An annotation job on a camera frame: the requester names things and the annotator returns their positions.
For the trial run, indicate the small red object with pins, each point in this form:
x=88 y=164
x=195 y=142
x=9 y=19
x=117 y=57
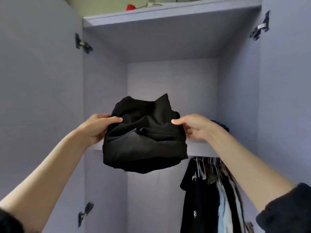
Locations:
x=130 y=7

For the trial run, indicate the black garment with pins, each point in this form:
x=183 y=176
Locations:
x=146 y=143
x=231 y=191

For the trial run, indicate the cream printed t-shirt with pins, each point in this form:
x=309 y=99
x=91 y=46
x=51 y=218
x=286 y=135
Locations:
x=238 y=211

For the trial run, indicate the grey wardrobe shelf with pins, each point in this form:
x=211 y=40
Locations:
x=201 y=149

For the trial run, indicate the blue jeans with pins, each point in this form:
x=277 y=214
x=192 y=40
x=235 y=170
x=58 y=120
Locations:
x=222 y=126

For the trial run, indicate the person's right hand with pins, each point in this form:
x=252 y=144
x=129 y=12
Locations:
x=201 y=127

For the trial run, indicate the person's left hand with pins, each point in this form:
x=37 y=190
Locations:
x=95 y=129

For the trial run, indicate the person's left forearm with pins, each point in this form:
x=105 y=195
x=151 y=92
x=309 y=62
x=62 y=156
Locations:
x=43 y=186

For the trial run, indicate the charcoal black clothes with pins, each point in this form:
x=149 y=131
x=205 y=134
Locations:
x=194 y=206

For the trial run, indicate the person's black left sleeve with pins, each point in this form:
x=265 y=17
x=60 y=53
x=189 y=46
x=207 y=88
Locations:
x=9 y=221

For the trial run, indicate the person's right forearm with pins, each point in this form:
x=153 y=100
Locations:
x=252 y=167

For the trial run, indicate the metal door hinge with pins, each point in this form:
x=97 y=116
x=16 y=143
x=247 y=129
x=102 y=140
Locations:
x=85 y=214
x=249 y=227
x=260 y=29
x=82 y=44

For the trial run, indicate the person's black right sleeve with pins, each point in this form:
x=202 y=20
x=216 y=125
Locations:
x=286 y=211

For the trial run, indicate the person's black sleeve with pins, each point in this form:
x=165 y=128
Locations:
x=9 y=221
x=286 y=211

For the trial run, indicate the grey wooden wardrobe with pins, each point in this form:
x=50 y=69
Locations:
x=170 y=80

